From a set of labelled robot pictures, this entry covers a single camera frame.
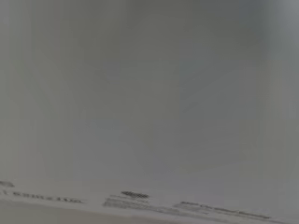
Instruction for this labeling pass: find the white flat box with print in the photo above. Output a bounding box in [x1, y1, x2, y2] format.
[0, 177, 299, 224]

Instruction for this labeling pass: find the clear plastic box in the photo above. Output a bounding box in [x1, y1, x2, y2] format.
[0, 0, 299, 224]

